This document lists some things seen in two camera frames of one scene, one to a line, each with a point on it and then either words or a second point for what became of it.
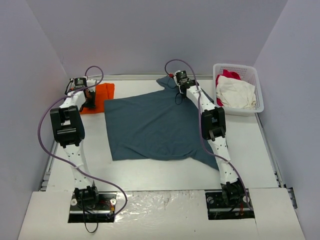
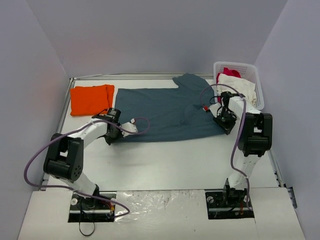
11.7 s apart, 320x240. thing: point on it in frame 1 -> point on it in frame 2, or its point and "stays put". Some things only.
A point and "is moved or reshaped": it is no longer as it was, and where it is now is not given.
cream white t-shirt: [234, 93] stays put
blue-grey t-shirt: [163, 124] is moved or reshaped
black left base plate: [92, 207] stays put
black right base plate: [229, 204] stays put
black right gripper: [180, 88] -> [225, 123]
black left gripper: [90, 100] -> [113, 136]
